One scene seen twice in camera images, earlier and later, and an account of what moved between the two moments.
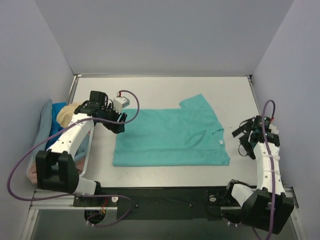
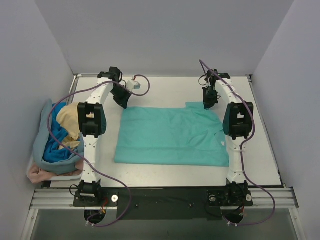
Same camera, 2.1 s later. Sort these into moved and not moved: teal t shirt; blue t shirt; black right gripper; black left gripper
Moved: black right gripper; black left gripper
Not moved: blue t shirt; teal t shirt
